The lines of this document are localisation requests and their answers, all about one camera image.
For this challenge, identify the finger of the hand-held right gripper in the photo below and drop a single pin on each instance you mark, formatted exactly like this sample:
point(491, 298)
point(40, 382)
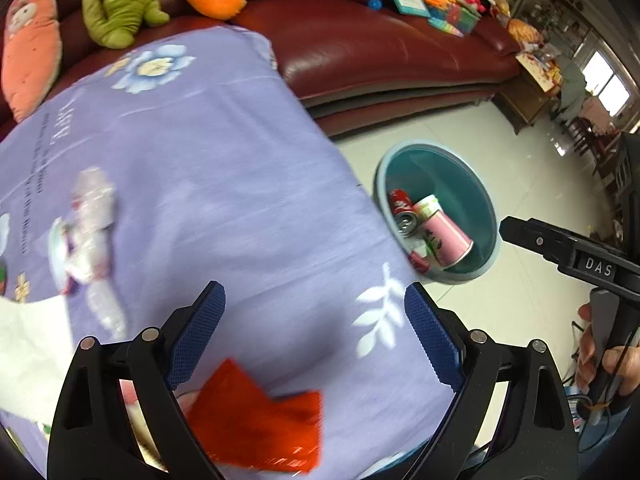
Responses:
point(537, 240)

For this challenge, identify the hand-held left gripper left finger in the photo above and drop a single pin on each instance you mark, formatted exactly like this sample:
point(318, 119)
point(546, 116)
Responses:
point(197, 330)

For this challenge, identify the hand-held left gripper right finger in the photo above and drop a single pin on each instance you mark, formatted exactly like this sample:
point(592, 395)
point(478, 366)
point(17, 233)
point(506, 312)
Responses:
point(432, 332)

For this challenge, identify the pink paper cup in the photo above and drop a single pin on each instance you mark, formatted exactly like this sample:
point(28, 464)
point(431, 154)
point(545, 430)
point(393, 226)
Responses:
point(442, 232)

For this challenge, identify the orange foil snack wrapper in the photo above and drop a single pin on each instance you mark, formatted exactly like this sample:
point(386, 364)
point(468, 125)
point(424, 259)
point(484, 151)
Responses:
point(250, 420)

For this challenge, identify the teal trash bin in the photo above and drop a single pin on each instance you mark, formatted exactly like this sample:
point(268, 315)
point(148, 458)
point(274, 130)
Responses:
point(450, 170)

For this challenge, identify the green and white cup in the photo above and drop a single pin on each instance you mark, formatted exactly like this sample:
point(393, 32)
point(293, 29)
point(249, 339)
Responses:
point(429, 206)

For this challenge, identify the red soda can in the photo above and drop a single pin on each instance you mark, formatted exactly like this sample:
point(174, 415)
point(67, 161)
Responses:
point(400, 205)

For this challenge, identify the person's right hand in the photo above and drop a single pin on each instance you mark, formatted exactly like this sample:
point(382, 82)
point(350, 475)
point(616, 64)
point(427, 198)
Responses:
point(584, 350)

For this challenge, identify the wooden side table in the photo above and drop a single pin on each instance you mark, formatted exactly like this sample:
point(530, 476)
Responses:
point(525, 105)

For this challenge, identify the purple floral tablecloth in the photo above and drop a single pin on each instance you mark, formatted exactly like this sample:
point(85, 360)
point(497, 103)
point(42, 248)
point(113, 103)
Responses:
point(225, 185)

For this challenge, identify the white paper tissue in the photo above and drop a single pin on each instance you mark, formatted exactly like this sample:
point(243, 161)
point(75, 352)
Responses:
point(25, 355)

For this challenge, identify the bright window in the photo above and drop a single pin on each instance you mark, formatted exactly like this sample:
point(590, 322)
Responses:
point(607, 80)

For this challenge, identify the dark red leather sofa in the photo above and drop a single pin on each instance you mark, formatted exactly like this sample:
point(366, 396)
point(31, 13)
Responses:
point(360, 55)

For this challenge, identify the small blue ball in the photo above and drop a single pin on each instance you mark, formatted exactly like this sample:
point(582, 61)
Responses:
point(374, 4)

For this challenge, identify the pink rabbit plush pillow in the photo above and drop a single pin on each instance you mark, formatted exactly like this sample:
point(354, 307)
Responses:
point(30, 45)

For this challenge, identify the green plush toy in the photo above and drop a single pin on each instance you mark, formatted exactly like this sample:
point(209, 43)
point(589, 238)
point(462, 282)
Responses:
point(117, 5)

